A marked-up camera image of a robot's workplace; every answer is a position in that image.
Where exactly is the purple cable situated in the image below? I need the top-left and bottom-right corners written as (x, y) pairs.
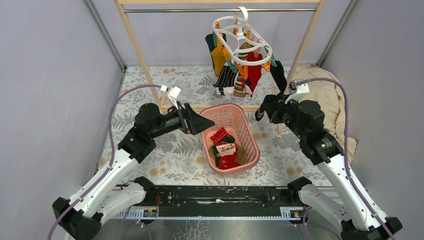
top-left (293, 77), bottom-right (398, 240)
top-left (47, 84), bottom-right (163, 240)

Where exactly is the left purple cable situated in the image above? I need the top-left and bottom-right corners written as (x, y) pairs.
top-left (47, 84), bottom-right (163, 240)

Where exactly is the tan brown sock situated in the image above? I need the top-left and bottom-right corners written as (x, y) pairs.
top-left (234, 144), bottom-right (248, 165)

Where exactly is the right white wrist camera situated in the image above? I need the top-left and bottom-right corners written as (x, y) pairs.
top-left (285, 82), bottom-right (310, 103)

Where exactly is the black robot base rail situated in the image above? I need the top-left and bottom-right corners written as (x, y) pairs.
top-left (131, 185), bottom-right (305, 221)

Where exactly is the dark green knit sock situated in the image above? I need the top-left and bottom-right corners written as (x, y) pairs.
top-left (211, 145), bottom-right (221, 168)

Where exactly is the mustard yellow sock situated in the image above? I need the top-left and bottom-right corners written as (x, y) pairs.
top-left (210, 47), bottom-right (226, 77)

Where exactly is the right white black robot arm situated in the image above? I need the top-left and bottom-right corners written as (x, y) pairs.
top-left (255, 93), bottom-right (403, 240)

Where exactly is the beige cloth pile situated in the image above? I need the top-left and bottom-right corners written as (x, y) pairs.
top-left (292, 65), bottom-right (346, 147)

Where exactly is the brown white striped sock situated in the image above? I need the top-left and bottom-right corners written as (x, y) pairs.
top-left (233, 52), bottom-right (249, 98)

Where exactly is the white clip sock hanger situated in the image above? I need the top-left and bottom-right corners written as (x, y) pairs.
top-left (212, 6), bottom-right (273, 69)

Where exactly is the teal sock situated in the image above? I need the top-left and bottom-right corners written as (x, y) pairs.
top-left (204, 33), bottom-right (216, 53)

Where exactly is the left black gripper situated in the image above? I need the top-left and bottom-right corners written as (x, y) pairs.
top-left (149, 102), bottom-right (215, 140)

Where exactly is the wooden clothes rack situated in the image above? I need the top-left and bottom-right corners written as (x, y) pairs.
top-left (113, 0), bottom-right (327, 135)

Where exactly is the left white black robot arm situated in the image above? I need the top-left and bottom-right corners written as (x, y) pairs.
top-left (52, 102), bottom-right (215, 240)

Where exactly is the black white striped sock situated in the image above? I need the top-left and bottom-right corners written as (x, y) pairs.
top-left (212, 65), bottom-right (239, 96)

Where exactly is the red snowflake sock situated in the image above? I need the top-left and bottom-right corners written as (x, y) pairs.
top-left (210, 127), bottom-right (236, 144)

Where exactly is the pink plastic laundry basket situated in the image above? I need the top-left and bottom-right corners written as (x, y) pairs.
top-left (200, 103), bottom-right (260, 176)

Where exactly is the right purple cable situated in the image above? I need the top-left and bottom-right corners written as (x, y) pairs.
top-left (293, 77), bottom-right (398, 240)

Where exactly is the floral patterned floor mat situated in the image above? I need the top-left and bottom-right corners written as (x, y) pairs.
top-left (120, 66), bottom-right (330, 187)

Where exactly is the red santa sock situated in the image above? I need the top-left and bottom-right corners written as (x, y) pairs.
top-left (215, 142), bottom-right (241, 170)

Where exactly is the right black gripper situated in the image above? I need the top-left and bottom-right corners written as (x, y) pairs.
top-left (262, 94), bottom-right (306, 139)

